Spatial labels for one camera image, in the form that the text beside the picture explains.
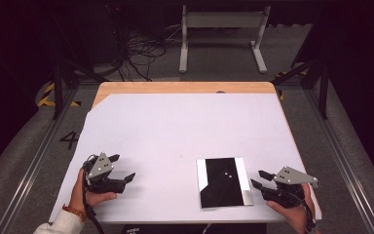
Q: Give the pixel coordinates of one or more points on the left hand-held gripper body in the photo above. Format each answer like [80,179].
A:
[100,169]

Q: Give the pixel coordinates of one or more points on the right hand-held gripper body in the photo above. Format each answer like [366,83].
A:
[290,177]

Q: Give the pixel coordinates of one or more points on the person's left hand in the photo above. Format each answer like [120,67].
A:
[79,195]

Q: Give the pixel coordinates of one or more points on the person's right hand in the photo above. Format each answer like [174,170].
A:
[300,216]

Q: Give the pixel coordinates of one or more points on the person's dark clothing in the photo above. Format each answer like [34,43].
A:
[175,229]

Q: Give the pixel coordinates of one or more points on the yellow and black floor tape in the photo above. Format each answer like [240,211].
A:
[282,94]
[47,96]

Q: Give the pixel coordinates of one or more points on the wooden table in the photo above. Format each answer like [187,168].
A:
[175,87]

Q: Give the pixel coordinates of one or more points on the black metal stand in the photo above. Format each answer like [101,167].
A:
[323,84]
[57,84]

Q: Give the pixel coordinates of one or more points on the white metal stand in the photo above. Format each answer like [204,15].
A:
[224,19]

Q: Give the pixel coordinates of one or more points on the metal floor rail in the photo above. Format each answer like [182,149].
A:
[29,169]
[341,162]

